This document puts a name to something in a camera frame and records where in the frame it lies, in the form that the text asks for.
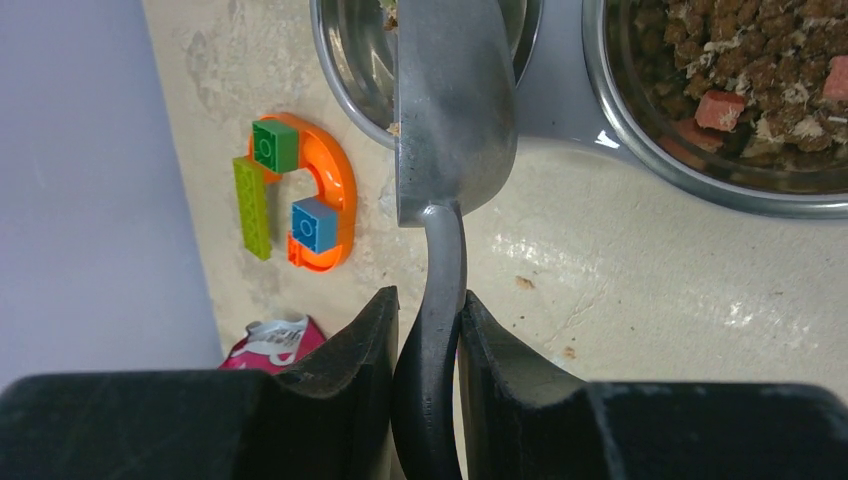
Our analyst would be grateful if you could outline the grey double pet bowl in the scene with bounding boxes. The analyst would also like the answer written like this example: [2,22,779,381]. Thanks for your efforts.
[310,1,847,219]

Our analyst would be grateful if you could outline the metal food scoop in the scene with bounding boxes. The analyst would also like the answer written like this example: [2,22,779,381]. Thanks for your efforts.
[391,1,517,479]

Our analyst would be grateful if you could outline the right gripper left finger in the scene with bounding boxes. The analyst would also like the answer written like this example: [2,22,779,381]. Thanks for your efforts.
[1,286,399,479]

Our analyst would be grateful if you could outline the orange green toy block piece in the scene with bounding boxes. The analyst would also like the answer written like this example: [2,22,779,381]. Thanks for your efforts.
[232,113,358,273]

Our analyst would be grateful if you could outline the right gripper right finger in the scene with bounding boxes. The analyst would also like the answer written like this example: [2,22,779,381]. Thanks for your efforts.
[459,294,847,479]

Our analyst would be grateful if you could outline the pet food bag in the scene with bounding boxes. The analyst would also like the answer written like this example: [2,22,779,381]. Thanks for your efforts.
[219,316,327,374]

